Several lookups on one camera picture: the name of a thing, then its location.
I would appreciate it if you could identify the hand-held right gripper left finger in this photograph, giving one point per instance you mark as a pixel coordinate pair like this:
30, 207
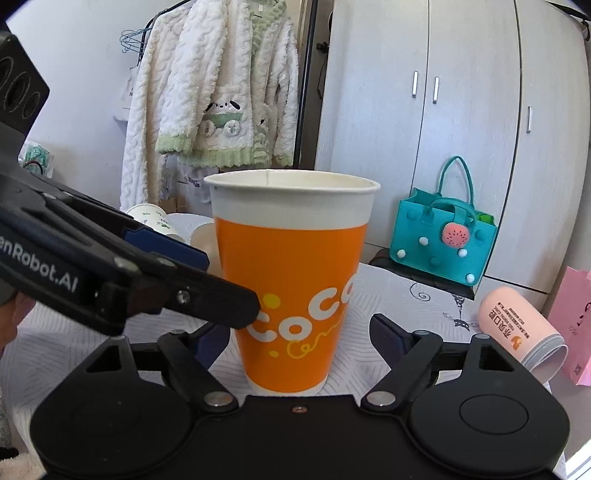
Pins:
211, 339

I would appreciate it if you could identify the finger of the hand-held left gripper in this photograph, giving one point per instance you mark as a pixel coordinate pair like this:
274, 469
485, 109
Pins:
161, 244
217, 300

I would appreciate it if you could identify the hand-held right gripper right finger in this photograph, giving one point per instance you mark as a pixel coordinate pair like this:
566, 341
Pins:
385, 334

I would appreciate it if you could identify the orange paper cup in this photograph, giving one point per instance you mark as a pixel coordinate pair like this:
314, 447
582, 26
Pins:
286, 258

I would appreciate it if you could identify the white cup with green print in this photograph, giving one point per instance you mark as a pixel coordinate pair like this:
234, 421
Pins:
152, 217

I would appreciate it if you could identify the beige paper cup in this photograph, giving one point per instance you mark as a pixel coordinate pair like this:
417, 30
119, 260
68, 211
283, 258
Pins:
205, 240

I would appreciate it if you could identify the pink cup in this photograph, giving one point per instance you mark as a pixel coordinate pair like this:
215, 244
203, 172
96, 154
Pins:
512, 323

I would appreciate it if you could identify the white printed bed sheet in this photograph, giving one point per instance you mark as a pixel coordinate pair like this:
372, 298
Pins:
360, 295

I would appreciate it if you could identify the black stool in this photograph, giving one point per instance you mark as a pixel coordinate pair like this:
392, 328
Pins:
383, 261

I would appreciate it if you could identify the green tissue pack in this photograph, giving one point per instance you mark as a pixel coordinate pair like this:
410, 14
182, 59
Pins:
39, 157

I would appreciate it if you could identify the teal tote bag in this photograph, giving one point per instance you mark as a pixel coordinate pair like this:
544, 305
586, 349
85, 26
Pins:
429, 230

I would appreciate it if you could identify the white plastic bag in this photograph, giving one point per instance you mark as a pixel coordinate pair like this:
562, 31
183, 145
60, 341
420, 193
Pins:
125, 97

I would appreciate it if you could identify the white fleece robe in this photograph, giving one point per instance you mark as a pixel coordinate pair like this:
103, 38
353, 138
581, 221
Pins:
184, 92

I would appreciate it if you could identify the pink paper bag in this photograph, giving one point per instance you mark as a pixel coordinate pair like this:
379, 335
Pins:
577, 314

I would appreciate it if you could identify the white wardrobe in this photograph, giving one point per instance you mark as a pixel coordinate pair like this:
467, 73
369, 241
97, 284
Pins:
369, 138

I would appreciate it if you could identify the blue clothes hangers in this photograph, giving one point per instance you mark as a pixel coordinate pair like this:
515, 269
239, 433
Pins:
134, 44

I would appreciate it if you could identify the white fluffy cloth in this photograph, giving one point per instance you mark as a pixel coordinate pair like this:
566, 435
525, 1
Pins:
11, 466

